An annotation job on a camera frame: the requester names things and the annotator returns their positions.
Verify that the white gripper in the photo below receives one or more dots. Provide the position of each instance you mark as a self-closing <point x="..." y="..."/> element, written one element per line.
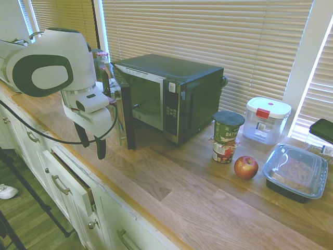
<point x="100" y="122"/>

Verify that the black microwave door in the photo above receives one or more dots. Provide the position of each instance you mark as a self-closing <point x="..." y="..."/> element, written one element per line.
<point x="130" y="117"/>

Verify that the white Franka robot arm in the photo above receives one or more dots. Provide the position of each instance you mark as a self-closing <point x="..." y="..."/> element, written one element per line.
<point x="52" y="47"/>

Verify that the black stainless microwave oven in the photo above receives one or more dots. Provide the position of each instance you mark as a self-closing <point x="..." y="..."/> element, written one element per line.
<point x="192" y="104"/>

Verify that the grey microwave power plug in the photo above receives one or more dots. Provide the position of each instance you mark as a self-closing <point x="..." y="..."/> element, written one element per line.
<point x="224" y="80"/>

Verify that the white open drawer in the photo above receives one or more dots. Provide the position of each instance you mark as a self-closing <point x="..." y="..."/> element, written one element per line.
<point x="70" y="187"/>

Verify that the white kitchen cabinet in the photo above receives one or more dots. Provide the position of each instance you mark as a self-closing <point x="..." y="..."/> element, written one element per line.
<point x="31" y="159"/>

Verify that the bottle with pink cap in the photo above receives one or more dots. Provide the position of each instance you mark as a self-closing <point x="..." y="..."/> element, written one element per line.
<point x="102" y="58"/>

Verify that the white sneaker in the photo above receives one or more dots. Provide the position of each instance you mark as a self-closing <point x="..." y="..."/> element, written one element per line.
<point x="7" y="191"/>

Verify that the curved metal faucet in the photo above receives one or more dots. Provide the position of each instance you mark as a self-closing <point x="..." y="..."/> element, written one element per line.
<point x="35" y="34"/>

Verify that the narrow beige window blind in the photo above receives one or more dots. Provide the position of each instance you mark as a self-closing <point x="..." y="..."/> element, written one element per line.
<point x="65" y="18"/>

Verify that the red oatmeal cup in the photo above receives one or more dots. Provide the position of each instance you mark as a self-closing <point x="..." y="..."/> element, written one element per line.
<point x="223" y="153"/>

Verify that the green oatmeal cup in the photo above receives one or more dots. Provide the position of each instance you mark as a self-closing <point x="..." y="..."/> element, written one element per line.
<point x="228" y="127"/>

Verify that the red apple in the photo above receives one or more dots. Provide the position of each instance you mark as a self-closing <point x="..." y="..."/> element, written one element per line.
<point x="245" y="168"/>

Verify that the wide beige window blind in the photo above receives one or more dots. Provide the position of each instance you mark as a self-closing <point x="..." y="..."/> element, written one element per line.
<point x="208" y="34"/>

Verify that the clear container white lid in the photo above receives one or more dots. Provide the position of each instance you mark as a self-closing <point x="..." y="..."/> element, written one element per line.
<point x="265" y="122"/>

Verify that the black takeout tray clear lid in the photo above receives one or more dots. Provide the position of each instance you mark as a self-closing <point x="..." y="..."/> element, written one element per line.
<point x="294" y="172"/>

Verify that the clear container black lid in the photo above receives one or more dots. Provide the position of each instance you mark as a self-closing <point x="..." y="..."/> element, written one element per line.
<point x="322" y="135"/>

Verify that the black camera tripod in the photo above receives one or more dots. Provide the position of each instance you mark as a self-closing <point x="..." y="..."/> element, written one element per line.
<point x="28" y="190"/>

